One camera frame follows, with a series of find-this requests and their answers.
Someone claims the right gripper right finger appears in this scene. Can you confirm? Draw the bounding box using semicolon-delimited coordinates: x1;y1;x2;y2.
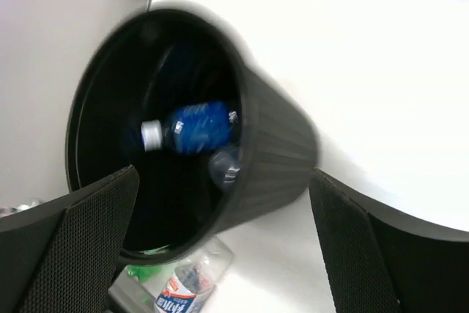
309;169;468;312

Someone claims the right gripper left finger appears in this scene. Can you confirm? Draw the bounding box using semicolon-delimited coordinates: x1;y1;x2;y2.
1;166;139;312

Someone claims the green plastic soda bottle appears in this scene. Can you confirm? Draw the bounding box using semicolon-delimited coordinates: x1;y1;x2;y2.
125;246;168;284

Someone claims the clear unlabelled plastic bottle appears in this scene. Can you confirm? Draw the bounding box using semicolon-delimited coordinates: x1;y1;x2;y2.
208;146;241;192

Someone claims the black ribbed plastic bin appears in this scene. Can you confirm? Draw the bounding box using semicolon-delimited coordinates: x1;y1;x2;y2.
65;7;320;265

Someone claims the clear bottle white blue label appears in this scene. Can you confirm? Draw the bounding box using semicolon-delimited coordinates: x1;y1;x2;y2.
154;237;235;313

